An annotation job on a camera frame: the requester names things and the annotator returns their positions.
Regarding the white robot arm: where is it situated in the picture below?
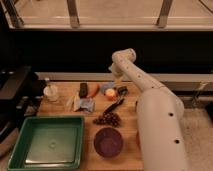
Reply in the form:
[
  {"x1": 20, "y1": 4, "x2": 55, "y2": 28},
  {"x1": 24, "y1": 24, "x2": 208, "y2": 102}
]
[{"x1": 109, "y1": 48, "x2": 189, "y2": 171}]

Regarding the crumpled blue white packet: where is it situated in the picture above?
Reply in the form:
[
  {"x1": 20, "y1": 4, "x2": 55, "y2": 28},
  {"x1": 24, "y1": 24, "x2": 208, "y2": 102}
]
[{"x1": 66, "y1": 94, "x2": 95, "y2": 113}]

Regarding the orange carrot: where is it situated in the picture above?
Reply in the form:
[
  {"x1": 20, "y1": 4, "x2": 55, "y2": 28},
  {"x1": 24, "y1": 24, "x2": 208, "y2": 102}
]
[{"x1": 87, "y1": 84, "x2": 99, "y2": 98}]

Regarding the bunch of dark grapes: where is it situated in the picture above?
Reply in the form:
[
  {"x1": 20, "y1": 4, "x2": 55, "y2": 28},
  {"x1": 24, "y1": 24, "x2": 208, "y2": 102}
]
[{"x1": 93, "y1": 113, "x2": 121, "y2": 127}]

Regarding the black equipment at left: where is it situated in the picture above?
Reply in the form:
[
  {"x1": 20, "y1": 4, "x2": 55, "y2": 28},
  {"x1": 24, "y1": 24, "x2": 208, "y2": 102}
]
[{"x1": 0, "y1": 66, "x2": 45, "y2": 143}]

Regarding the green plastic tray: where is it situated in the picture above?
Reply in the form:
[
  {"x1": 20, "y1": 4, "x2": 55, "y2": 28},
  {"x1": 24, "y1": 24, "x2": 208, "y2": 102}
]
[{"x1": 7, "y1": 116, "x2": 84, "y2": 171}]

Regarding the black handled utensil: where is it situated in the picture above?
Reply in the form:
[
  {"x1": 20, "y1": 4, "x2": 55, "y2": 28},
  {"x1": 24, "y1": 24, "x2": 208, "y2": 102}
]
[{"x1": 103, "y1": 86, "x2": 128, "y2": 114}]

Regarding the purple bowl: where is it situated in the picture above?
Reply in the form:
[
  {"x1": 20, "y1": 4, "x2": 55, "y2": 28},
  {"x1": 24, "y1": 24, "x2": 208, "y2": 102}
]
[{"x1": 93, "y1": 127, "x2": 123, "y2": 158}]

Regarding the white paper cup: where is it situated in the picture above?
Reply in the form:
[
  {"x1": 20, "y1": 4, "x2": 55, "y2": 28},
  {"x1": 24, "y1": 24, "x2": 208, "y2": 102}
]
[{"x1": 43, "y1": 85, "x2": 59, "y2": 102}]

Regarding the blue sponge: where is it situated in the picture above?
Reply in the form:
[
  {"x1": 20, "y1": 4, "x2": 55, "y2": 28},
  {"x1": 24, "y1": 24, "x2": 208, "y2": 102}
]
[{"x1": 100, "y1": 82, "x2": 115, "y2": 94}]

